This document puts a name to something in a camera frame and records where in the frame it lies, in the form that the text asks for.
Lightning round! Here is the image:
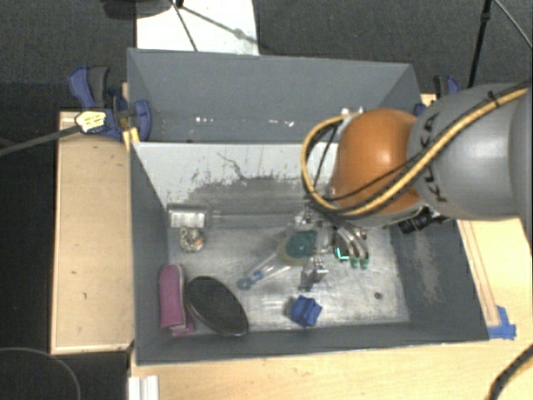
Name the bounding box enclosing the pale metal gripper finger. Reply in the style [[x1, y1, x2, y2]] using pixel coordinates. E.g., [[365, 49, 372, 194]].
[[312, 256, 329, 283], [298, 262, 316, 293]]

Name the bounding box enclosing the blue folded block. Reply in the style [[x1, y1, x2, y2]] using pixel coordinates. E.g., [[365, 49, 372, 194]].
[[286, 294, 324, 329]]

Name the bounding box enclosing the black oval disc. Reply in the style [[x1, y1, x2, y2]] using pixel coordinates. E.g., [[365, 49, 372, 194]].
[[185, 275, 251, 338]]

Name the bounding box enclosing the grey metal bin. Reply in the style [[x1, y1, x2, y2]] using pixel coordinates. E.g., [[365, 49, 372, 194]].
[[126, 47, 491, 367]]

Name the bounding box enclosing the speckled grey ball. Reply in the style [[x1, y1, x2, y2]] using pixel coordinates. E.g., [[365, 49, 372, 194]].
[[179, 227, 206, 253]]

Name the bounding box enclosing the pale wood flat board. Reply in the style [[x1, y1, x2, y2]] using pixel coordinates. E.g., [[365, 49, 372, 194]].
[[49, 110, 137, 356]]

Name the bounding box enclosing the black cylinder on white bracket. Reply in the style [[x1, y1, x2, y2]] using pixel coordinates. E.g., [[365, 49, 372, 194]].
[[398, 207, 445, 235]]

